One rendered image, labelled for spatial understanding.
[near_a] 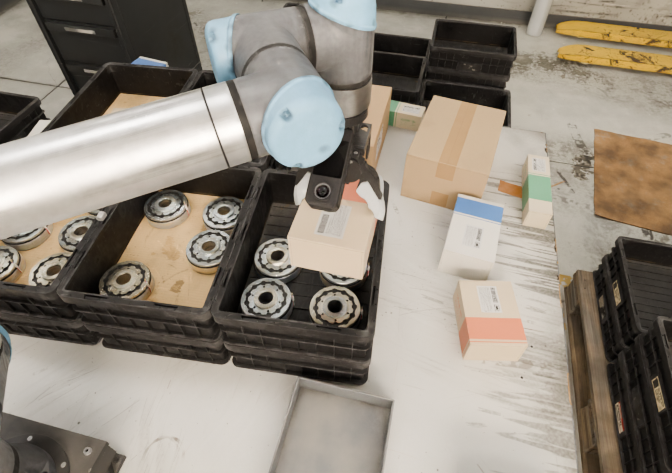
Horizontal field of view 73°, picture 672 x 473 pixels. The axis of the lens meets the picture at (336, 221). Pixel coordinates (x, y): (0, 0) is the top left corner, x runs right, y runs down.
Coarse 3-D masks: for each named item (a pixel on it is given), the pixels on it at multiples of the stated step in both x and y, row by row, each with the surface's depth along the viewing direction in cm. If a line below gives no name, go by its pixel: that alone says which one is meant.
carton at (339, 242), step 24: (312, 216) 71; (336, 216) 71; (360, 216) 71; (288, 240) 69; (312, 240) 68; (336, 240) 68; (360, 240) 68; (312, 264) 72; (336, 264) 71; (360, 264) 69
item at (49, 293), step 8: (104, 208) 99; (96, 224) 95; (88, 232) 94; (80, 248) 91; (72, 256) 90; (64, 272) 87; (56, 280) 86; (0, 288) 85; (8, 288) 85; (16, 288) 85; (24, 288) 85; (32, 288) 85; (40, 288) 85; (48, 288) 85; (56, 288) 85; (24, 296) 86; (32, 296) 86; (40, 296) 85; (48, 296) 85; (56, 296) 86
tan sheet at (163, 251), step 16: (192, 208) 112; (144, 224) 108; (192, 224) 108; (144, 240) 105; (160, 240) 105; (176, 240) 105; (128, 256) 102; (144, 256) 102; (160, 256) 102; (176, 256) 102; (160, 272) 99; (176, 272) 99; (192, 272) 99; (160, 288) 97; (176, 288) 97; (192, 288) 97; (208, 288) 97; (176, 304) 94; (192, 304) 94
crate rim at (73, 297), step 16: (256, 176) 105; (112, 208) 98; (240, 224) 95; (96, 240) 93; (80, 256) 90; (224, 256) 90; (64, 288) 85; (80, 304) 85; (96, 304) 84; (112, 304) 83; (128, 304) 83; (144, 304) 83; (160, 304) 83; (208, 304) 83
